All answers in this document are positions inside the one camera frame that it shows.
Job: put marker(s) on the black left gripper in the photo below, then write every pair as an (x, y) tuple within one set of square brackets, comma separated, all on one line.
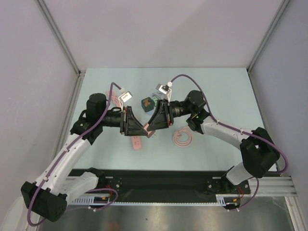
[(129, 125)]

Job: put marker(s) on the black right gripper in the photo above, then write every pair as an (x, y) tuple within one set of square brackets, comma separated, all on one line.
[(167, 112)]

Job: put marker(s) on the dark green cube socket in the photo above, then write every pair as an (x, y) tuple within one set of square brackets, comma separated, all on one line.
[(147, 104)]

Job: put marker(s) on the brown plug adapter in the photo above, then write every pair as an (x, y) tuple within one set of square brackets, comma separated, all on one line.
[(149, 133)]

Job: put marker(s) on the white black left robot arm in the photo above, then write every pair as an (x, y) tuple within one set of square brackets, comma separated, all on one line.
[(47, 196)]

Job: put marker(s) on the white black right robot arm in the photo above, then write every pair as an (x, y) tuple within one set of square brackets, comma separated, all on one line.
[(256, 146)]

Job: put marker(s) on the pink power strip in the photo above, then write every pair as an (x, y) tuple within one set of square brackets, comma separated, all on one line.
[(136, 143)]

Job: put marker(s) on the light blue round socket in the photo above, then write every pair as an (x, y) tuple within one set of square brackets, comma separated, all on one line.
[(155, 96)]

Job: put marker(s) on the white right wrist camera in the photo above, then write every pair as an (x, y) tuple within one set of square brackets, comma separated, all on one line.
[(165, 90)]

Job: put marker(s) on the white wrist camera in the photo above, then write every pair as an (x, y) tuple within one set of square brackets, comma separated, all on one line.
[(124, 97), (165, 90)]

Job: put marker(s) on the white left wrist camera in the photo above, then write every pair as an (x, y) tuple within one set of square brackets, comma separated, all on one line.
[(124, 97)]

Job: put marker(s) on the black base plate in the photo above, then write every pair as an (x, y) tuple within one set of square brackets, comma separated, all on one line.
[(149, 182)]

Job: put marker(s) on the aluminium frame rail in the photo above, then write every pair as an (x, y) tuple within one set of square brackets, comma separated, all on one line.
[(270, 187)]

